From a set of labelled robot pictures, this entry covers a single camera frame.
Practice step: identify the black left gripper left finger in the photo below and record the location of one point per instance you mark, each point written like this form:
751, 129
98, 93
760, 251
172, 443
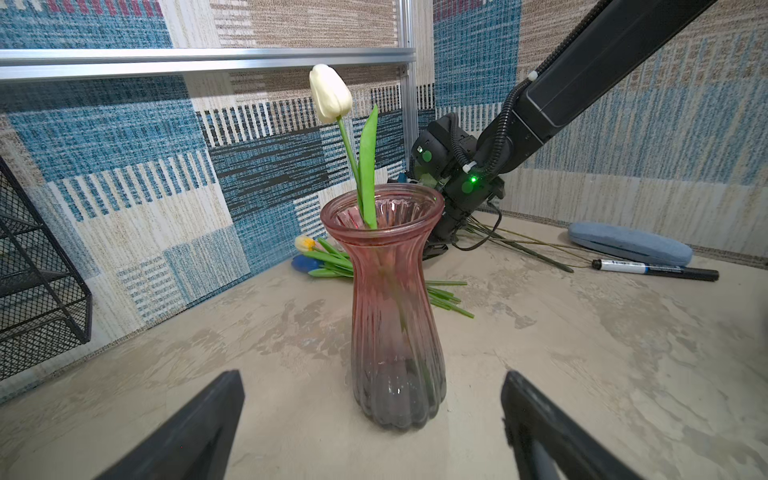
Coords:
194, 443

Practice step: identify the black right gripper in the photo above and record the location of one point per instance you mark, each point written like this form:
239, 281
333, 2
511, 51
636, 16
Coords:
462, 199

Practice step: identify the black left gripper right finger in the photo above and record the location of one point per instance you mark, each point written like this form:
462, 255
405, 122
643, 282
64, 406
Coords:
547, 443

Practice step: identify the white tulip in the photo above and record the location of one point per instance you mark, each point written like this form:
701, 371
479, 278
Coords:
332, 102

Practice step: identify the pink ribbed glass vase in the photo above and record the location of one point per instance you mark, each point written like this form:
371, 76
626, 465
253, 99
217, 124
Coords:
397, 364

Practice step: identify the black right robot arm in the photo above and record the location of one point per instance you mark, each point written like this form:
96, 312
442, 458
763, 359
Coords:
611, 40

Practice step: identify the dusty blue hydrangea bunch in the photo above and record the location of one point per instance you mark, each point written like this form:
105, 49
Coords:
562, 257

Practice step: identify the blue glasses case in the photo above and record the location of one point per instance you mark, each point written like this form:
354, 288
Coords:
630, 244

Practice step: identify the blue tulip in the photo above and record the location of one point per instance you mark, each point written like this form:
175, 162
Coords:
435, 288

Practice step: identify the black white marker pen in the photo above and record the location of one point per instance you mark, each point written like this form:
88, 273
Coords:
656, 270

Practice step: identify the black wire mesh shelf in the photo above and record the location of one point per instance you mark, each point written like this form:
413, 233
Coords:
46, 306

